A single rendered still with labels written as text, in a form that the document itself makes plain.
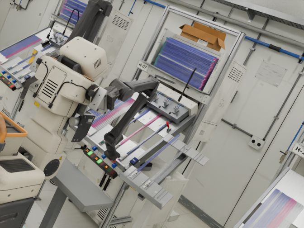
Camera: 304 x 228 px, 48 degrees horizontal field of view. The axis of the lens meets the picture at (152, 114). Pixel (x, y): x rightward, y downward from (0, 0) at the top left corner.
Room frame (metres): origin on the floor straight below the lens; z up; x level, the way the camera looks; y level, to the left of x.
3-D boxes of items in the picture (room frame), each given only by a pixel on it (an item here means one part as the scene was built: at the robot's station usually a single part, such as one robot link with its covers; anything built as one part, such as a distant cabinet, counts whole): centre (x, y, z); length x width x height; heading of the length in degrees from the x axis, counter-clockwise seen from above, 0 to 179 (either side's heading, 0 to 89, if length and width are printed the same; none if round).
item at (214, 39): (3.04, -0.15, 1.82); 0.68 x 0.30 x 0.20; 55
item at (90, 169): (2.87, -0.09, 0.31); 0.70 x 0.65 x 0.62; 55
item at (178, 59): (2.74, -0.07, 1.52); 0.51 x 0.13 x 0.27; 55
